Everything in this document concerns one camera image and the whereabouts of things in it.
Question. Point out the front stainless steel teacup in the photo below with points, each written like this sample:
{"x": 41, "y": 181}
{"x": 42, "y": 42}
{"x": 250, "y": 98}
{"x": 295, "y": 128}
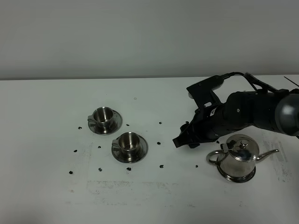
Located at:
{"x": 128, "y": 143}

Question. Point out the front steel saucer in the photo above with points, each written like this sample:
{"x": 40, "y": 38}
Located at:
{"x": 133, "y": 157}

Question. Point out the teapot steel saucer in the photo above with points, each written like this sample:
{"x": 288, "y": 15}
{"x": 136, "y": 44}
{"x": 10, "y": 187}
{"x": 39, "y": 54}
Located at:
{"x": 237, "y": 179}

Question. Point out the rear stainless steel teacup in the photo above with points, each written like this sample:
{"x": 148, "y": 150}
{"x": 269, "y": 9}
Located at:
{"x": 102, "y": 117}

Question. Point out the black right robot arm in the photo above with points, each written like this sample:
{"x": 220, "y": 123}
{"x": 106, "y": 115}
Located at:
{"x": 266, "y": 108}

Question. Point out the stainless steel teapot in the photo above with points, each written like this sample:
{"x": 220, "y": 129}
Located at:
{"x": 238, "y": 156}

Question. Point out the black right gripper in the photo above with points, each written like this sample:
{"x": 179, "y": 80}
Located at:
{"x": 212, "y": 118}

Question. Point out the stainless steel teacup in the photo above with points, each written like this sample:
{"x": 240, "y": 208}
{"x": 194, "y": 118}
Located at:
{"x": 102, "y": 117}
{"x": 128, "y": 143}

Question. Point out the rear steel saucer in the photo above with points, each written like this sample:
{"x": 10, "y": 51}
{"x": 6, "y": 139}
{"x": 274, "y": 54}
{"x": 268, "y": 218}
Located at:
{"x": 107, "y": 130}

